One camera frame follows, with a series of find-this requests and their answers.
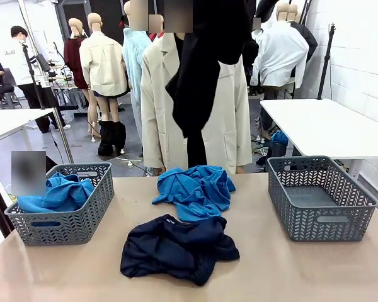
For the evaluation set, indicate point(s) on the person's right hand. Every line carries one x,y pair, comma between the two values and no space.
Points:
155,171

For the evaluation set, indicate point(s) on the person's left hand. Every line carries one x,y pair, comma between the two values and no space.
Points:
240,170

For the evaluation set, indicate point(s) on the black garment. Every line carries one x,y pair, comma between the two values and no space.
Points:
201,78

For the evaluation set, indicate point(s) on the black fuzzy boot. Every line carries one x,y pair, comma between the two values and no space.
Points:
120,136
106,138

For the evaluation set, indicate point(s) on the bright blue cloth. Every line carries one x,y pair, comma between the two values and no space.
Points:
278,136

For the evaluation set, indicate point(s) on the person in beige coat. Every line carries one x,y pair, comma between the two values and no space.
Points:
157,110

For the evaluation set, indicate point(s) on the navy blue garment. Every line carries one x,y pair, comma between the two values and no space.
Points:
176,251

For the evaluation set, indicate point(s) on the grey plastic lattice basket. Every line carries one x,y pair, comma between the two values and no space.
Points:
66,226
318,226

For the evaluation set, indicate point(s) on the white table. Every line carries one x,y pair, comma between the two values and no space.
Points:
9,121
327,126

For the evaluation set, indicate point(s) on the silver metal pole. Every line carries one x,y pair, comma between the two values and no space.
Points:
63,135

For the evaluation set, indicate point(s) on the black bag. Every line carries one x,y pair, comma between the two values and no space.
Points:
50,165

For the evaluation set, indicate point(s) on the mannequin in long black coat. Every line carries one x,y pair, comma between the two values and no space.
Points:
252,63

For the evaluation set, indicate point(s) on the mannequin in light blue sweater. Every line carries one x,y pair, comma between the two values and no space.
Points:
134,56

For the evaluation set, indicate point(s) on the mannequin in cream jacket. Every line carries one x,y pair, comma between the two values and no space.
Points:
102,66

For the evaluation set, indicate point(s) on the mannequin in white shirt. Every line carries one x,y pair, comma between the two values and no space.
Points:
280,56

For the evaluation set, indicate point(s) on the black light stand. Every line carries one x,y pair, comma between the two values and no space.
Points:
326,69

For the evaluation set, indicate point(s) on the mannequin with red collar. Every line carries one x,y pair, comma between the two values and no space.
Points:
152,36

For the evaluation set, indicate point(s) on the mannequin in dark red sweater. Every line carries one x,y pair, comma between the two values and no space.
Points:
72,59

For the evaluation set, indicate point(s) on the mannequin in black jacket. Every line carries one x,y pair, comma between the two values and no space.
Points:
308,37

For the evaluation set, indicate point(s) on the black monitor on stand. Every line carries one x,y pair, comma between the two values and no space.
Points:
43,63

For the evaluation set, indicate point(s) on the standing person in white shirt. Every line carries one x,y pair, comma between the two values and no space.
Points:
25,72

